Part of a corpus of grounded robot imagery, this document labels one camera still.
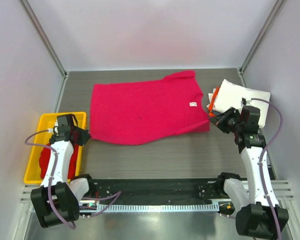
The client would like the white slotted cable duct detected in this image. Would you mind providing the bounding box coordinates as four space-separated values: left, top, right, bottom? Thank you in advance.
79 202 220 214

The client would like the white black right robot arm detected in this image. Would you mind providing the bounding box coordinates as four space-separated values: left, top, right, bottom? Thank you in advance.
210 105 289 240

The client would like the left aluminium frame post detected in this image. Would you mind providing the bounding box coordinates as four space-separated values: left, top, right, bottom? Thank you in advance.
17 0 69 80

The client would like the white folded t-shirt on stack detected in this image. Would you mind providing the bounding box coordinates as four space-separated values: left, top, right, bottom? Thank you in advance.
211 78 271 130

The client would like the white folded t-shirt lower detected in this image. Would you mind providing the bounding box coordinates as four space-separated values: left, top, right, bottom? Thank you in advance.
207 86 220 111

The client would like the orange folded t-shirt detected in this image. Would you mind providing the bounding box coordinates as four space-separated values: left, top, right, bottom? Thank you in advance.
207 86 221 117

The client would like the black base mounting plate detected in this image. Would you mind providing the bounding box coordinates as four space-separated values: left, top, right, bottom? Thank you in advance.
85 178 228 206

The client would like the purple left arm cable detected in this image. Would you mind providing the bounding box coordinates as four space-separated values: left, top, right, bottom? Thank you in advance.
24 128 122 230

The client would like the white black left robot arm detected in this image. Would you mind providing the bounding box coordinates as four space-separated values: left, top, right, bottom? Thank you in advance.
30 122 96 230

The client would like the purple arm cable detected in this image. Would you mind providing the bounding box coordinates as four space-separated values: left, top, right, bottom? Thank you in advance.
24 128 122 230
219 97 284 240

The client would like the red t-shirt in bin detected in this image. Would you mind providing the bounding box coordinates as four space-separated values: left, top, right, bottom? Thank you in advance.
39 144 79 180

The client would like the pink t-shirt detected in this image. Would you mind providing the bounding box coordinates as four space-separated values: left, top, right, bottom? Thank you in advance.
89 70 210 146

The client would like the aluminium frame post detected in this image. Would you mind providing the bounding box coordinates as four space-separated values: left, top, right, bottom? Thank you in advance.
17 0 69 80
238 0 287 76

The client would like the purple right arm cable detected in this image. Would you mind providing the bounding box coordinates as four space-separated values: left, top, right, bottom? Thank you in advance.
219 97 284 240

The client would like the right aluminium frame post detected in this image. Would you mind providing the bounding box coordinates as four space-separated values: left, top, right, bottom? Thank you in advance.
238 0 287 76

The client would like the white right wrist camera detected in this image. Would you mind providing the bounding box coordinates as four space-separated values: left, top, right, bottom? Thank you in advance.
241 97 252 107

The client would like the yellow plastic bin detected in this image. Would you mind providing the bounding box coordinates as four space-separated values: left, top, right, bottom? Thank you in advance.
23 111 87 185

